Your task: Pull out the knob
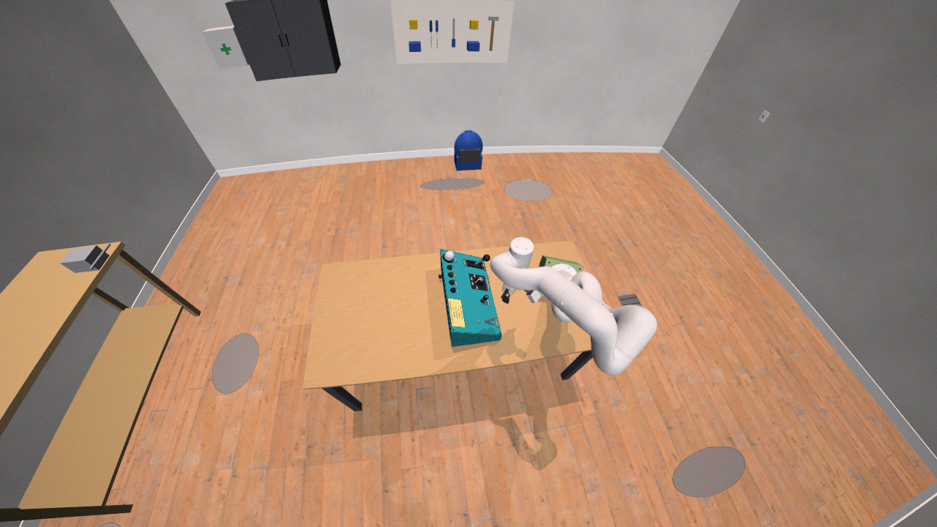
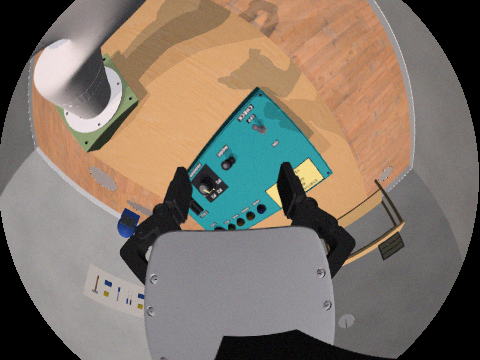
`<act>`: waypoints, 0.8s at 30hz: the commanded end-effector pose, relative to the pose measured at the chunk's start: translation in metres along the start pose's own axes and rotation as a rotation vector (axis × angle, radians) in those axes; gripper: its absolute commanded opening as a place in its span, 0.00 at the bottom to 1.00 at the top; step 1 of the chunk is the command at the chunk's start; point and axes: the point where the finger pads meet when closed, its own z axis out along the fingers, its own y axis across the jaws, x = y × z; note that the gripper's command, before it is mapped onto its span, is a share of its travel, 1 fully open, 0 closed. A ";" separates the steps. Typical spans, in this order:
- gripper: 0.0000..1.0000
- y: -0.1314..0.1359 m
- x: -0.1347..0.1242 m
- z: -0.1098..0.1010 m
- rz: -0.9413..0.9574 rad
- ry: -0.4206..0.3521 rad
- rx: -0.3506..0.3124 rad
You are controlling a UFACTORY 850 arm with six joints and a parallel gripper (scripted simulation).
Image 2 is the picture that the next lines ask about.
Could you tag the dark teal console housing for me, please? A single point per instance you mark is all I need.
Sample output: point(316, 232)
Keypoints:
point(258, 137)

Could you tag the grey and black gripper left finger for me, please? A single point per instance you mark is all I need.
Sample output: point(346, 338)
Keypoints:
point(175, 207)

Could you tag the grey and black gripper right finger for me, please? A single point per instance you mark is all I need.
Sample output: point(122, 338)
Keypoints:
point(296, 203)

